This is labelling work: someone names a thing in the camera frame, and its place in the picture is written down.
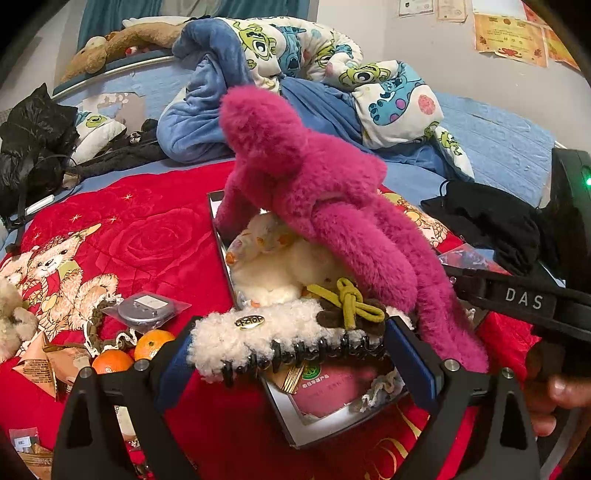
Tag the clear plastic packet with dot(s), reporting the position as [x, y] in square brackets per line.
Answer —
[466, 258]

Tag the small cartoon printed pillow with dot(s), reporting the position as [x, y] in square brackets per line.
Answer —
[97, 134]

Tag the brown braided lace hairband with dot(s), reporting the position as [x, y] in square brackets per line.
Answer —
[99, 318]

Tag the silver disc in plastic bag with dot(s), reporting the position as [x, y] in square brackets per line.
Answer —
[143, 309]

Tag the magenta plush bear toy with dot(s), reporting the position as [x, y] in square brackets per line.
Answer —
[314, 184]

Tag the beige fluffy plush toy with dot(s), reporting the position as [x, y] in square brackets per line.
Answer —
[14, 323]

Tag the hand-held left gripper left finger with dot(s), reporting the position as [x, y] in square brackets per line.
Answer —
[173, 369]

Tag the small clear bag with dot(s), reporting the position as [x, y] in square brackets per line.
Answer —
[23, 441]

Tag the brown teddy bear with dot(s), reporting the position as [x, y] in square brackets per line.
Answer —
[134, 39]

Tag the black puffer jacket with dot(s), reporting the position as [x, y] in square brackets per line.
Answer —
[37, 138]

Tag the black cloth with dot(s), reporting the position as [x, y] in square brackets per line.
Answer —
[498, 221]

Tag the cream plush toy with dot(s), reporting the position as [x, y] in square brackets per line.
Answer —
[286, 272]

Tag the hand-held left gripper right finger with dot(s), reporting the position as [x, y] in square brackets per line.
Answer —
[418, 369]

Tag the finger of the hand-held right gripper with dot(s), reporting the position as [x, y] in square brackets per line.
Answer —
[466, 279]

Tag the white wall certificate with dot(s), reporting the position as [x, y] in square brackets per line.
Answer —
[455, 9]
[415, 7]

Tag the blue cartoon printed quilt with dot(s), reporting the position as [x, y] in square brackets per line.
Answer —
[198, 124]

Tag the brown triangular snack packet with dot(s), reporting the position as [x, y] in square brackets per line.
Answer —
[34, 364]
[69, 364]

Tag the orange fruit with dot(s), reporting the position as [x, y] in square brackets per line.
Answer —
[113, 363]
[152, 345]

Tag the person's right hand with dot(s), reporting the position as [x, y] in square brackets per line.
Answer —
[549, 401]

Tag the pink packet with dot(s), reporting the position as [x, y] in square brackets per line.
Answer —
[332, 387]

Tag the large orange wall certificate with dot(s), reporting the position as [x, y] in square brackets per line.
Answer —
[508, 39]

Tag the white lace scrunchie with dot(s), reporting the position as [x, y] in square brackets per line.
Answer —
[378, 392]

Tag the silver tube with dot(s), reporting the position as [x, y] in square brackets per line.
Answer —
[39, 204]

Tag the red teddy bear printed blanket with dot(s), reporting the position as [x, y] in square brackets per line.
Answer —
[138, 230]

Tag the black gift box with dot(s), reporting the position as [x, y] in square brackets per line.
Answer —
[295, 427]

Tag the black clothing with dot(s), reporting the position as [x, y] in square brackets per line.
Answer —
[120, 159]

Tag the white fluffy hair claw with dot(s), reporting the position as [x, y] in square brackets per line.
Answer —
[277, 332]

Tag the blue bed headboard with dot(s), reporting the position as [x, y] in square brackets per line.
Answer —
[138, 83]

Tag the small orange wall certificate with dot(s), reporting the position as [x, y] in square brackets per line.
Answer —
[561, 48]

